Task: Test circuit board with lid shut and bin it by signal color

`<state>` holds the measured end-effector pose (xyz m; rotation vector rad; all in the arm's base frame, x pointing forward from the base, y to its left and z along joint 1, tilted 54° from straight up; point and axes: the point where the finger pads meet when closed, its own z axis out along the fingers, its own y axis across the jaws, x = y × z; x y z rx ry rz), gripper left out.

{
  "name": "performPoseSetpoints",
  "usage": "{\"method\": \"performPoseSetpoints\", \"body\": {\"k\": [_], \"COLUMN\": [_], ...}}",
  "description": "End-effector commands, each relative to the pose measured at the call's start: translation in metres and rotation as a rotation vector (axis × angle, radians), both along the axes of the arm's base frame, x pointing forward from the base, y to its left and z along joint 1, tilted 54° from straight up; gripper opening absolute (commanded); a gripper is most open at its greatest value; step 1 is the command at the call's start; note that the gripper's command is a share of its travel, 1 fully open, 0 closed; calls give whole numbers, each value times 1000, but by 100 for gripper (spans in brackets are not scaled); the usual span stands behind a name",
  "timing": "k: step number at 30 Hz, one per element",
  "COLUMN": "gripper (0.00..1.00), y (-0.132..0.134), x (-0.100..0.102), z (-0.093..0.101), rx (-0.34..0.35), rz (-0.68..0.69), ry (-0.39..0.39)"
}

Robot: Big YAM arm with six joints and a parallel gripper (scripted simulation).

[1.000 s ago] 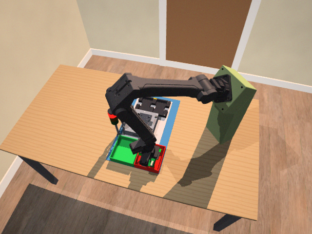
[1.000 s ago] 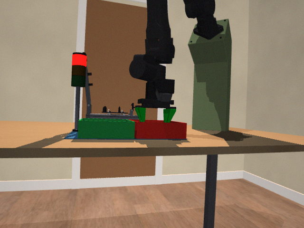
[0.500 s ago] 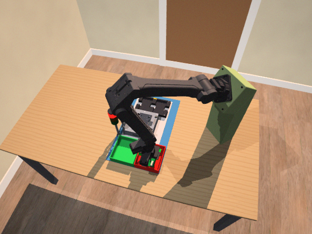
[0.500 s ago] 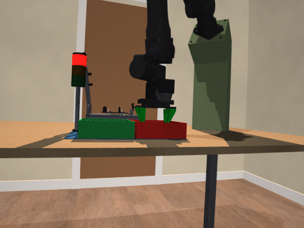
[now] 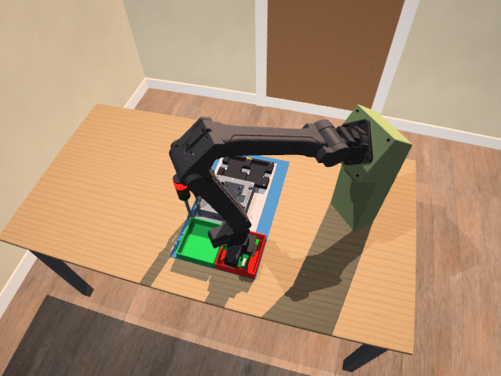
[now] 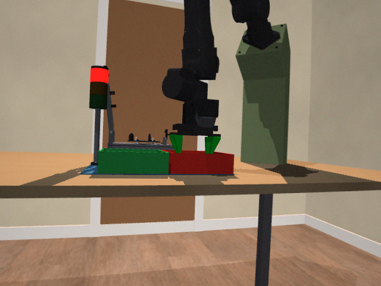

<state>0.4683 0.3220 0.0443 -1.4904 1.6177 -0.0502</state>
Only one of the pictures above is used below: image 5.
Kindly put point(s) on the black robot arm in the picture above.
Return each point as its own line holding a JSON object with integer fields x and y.
{"x": 216, "y": 140}

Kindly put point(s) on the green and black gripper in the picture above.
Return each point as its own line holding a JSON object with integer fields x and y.
{"x": 252, "y": 245}

